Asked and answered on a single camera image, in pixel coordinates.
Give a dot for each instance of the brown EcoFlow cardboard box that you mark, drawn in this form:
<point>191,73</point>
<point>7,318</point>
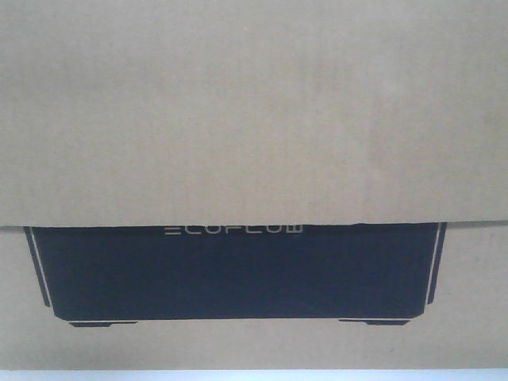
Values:
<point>253,112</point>

